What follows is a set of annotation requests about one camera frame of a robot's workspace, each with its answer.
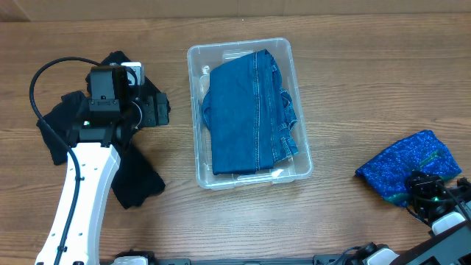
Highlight small black cloth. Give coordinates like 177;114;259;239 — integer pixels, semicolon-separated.
36;91;85;166

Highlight clear plastic storage container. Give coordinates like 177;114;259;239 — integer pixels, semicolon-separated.
187;38;314;190

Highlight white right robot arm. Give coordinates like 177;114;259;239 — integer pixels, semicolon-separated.
331;172;470;265

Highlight blue denim jeans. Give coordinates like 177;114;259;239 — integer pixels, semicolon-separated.
202;49;299;175

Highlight large black cloth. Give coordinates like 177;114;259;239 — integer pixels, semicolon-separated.
85;50;171;130

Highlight sparkly blue cloth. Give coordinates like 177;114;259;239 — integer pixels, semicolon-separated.
355;130;462;208

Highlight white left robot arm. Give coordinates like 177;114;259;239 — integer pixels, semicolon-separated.
35;62;169;264

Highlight long black cloth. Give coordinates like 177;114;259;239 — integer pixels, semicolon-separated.
111;144;166;209

